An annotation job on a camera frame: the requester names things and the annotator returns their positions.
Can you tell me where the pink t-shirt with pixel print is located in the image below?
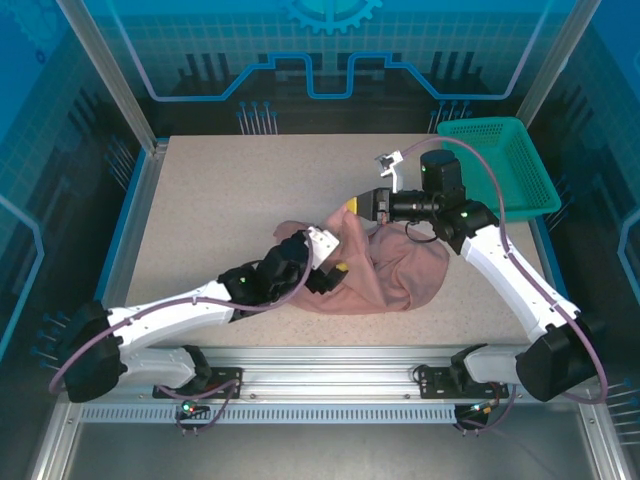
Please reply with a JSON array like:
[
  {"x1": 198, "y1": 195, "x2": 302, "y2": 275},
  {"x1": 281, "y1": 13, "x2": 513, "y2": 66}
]
[{"x1": 272, "y1": 207, "x2": 451, "y2": 316}]

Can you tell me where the green plastic basket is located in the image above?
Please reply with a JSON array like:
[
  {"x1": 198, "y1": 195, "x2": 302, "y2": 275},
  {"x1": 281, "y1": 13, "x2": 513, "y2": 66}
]
[{"x1": 437, "y1": 117, "x2": 561, "y2": 224}]

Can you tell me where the blue table edge strip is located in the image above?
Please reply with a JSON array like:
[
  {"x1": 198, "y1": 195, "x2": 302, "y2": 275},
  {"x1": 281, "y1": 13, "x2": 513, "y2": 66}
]
[
  {"x1": 93, "y1": 149, "x2": 151, "y2": 311},
  {"x1": 529, "y1": 219, "x2": 576, "y2": 321}
]

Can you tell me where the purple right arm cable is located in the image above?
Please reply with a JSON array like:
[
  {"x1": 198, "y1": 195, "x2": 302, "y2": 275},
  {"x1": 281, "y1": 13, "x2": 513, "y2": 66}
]
[{"x1": 399, "y1": 138, "x2": 611, "y2": 405}]

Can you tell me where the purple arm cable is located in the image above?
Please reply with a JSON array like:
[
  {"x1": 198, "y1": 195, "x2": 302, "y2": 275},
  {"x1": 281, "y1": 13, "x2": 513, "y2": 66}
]
[
  {"x1": 48, "y1": 239, "x2": 316, "y2": 399},
  {"x1": 399, "y1": 138, "x2": 611, "y2": 405}
]

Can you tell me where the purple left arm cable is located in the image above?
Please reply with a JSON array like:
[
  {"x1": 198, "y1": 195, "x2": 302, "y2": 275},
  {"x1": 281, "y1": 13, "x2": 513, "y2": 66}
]
[{"x1": 48, "y1": 239, "x2": 316, "y2": 399}]

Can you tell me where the aluminium extrusion rail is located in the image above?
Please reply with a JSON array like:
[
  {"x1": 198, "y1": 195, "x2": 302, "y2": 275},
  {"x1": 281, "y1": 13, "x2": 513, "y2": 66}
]
[{"x1": 139, "y1": 344, "x2": 599, "y2": 407}]

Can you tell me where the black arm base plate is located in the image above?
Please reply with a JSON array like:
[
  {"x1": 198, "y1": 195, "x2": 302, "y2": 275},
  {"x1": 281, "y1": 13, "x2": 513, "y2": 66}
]
[
  {"x1": 152, "y1": 367, "x2": 246, "y2": 401},
  {"x1": 417, "y1": 364, "x2": 516, "y2": 401}
]

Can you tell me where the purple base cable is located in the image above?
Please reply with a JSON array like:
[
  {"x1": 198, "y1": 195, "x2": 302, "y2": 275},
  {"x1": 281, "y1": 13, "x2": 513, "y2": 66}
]
[
  {"x1": 164, "y1": 377, "x2": 246, "y2": 437},
  {"x1": 454, "y1": 382, "x2": 517, "y2": 437}
]

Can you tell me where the slotted grey cable duct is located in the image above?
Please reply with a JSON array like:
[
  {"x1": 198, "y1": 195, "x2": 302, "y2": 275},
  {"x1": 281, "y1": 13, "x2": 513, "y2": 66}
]
[{"x1": 79, "y1": 404, "x2": 459, "y2": 425}]

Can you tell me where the aluminium frame post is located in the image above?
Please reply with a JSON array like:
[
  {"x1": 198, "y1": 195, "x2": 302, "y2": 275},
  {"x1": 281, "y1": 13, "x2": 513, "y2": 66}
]
[
  {"x1": 54, "y1": 0, "x2": 169, "y2": 156},
  {"x1": 514, "y1": 0, "x2": 601, "y2": 136}
]

